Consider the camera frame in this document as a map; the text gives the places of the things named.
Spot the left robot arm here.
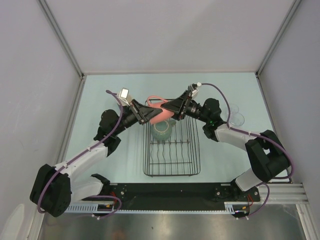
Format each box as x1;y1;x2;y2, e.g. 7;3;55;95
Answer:
29;100;163;217

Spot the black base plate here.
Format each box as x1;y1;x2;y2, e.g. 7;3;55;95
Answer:
99;182;261;211

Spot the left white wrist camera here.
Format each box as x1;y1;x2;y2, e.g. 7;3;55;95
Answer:
117;88;132;106

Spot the black wire dish rack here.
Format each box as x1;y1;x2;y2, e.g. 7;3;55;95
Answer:
142;116;201;177

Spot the green ceramic cup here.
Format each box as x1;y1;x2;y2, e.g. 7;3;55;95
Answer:
150;119;176;142

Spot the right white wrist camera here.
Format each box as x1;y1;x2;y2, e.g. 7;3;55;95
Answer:
187;82;202;99

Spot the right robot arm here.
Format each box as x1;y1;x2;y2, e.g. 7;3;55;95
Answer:
161;90;292;201

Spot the white slotted cable duct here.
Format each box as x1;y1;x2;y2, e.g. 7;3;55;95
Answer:
65;203;248;215

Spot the pink mug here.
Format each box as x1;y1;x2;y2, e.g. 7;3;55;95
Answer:
146;95;174;125

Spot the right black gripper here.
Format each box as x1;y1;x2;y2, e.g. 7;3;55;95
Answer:
161;90;210;123

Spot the aluminium frame rail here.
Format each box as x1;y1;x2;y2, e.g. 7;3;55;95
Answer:
257;183;309;205

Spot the small clear faceted glass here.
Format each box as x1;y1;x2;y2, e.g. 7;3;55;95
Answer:
229;103;239;114

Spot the tall clear faceted glass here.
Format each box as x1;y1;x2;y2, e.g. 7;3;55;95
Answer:
229;112;245;127

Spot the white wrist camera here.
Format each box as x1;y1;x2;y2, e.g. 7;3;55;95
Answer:
187;82;202;99
117;88;132;106

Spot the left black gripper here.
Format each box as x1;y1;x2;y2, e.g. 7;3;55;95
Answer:
112;99;162;136

